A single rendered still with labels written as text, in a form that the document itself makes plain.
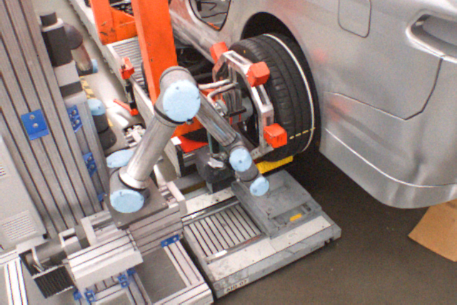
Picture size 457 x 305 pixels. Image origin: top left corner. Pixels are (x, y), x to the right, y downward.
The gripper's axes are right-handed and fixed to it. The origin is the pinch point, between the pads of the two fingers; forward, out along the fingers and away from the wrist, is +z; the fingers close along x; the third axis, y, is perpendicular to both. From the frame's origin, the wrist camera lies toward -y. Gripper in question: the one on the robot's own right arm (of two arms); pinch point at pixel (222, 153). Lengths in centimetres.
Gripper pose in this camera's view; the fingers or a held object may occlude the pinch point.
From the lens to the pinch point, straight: 184.2
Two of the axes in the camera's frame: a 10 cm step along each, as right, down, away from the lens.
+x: -7.8, 6.0, -1.7
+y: -4.1, -7.0, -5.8
